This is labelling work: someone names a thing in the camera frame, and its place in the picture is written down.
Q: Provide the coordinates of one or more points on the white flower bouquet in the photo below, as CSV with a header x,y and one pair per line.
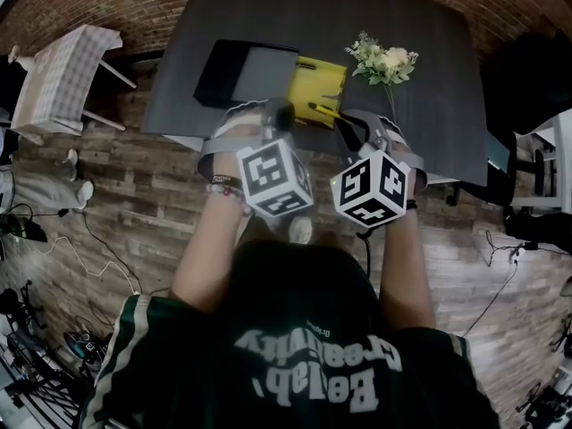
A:
x,y
384,63

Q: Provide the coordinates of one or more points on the person's left forearm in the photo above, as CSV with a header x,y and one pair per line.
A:
x,y
205,248

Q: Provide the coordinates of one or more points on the person's light shoe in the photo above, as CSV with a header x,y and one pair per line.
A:
x,y
300,229

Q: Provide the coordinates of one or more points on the black floor device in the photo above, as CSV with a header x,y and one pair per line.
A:
x,y
24,230

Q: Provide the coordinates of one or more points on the black tripod stand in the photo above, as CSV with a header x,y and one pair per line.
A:
x,y
543,402
27,311

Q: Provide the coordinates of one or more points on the chair with checked cloth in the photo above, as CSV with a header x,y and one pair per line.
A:
x,y
62,78

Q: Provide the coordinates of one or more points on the yellow pen small item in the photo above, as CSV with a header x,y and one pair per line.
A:
x,y
325,110

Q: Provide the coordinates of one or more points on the small black item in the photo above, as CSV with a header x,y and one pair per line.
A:
x,y
306,65

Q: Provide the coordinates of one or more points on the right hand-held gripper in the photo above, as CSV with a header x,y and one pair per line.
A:
x,y
371,190

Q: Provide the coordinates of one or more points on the black office chair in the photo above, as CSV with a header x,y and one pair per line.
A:
x,y
527,83

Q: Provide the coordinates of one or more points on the white side desk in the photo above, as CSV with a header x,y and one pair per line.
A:
x,y
552,168

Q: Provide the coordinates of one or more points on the person's left hand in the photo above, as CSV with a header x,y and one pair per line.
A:
x,y
241,125

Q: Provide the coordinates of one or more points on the black wristband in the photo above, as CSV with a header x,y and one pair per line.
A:
x,y
225,179

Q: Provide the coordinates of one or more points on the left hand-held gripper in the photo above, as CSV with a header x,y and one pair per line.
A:
x,y
272,177

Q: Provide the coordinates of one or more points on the person's right forearm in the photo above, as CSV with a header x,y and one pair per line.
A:
x,y
404,275

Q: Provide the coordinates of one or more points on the dark green printed t-shirt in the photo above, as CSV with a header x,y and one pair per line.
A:
x,y
286,355

